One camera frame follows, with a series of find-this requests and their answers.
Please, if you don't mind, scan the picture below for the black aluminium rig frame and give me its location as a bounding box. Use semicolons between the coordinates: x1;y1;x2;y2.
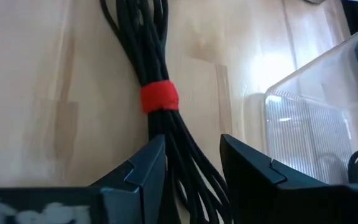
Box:
340;0;358;35

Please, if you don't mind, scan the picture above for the black cable with red strap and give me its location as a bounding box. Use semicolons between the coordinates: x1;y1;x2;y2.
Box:
99;0;233;224

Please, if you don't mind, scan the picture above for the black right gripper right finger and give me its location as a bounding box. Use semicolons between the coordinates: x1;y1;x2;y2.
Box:
219;133;328;224

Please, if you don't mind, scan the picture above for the clear plastic container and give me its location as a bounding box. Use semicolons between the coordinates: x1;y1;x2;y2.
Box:
263;21;358;187

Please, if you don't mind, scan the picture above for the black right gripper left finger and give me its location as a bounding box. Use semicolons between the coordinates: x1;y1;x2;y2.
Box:
90;134;168;224

